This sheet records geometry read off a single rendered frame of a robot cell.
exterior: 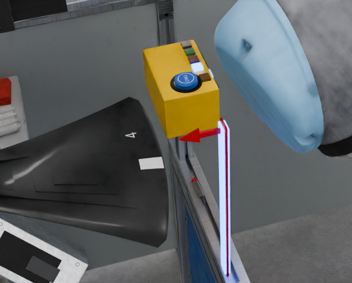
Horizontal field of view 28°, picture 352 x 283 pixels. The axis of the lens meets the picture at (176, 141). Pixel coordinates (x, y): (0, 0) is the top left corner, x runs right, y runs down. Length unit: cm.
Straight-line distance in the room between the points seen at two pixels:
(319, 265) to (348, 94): 183
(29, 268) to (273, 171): 123
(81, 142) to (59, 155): 4
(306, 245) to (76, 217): 153
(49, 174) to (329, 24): 54
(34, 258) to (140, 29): 80
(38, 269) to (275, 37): 65
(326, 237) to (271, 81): 192
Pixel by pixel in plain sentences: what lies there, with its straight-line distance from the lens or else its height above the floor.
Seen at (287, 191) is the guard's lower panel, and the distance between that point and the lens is 224.
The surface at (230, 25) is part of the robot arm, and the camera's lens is 50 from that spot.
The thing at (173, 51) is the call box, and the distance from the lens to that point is 130.
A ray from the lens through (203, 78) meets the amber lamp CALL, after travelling 122.
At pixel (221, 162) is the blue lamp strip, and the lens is 100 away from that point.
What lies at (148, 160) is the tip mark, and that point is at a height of 116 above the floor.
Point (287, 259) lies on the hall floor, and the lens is 231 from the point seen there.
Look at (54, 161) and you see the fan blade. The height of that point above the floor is 118.
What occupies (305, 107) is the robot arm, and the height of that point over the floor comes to 152.
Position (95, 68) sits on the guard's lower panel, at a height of 81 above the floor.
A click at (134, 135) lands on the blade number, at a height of 118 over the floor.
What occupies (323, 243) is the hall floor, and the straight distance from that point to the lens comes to 236.
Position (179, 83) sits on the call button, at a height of 108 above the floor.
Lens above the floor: 183
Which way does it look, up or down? 43 degrees down
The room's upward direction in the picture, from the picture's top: 4 degrees counter-clockwise
